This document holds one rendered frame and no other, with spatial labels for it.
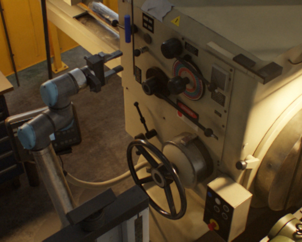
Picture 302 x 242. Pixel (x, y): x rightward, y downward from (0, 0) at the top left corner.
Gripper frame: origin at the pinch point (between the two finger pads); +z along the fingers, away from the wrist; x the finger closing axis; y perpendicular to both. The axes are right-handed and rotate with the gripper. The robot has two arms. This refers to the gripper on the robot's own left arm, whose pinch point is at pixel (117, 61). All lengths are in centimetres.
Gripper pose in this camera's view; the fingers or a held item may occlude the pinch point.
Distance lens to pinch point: 199.6
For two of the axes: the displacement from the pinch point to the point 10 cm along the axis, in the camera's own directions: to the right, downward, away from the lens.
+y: -6.3, -5.3, 5.7
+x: 0.0, 7.3, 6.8
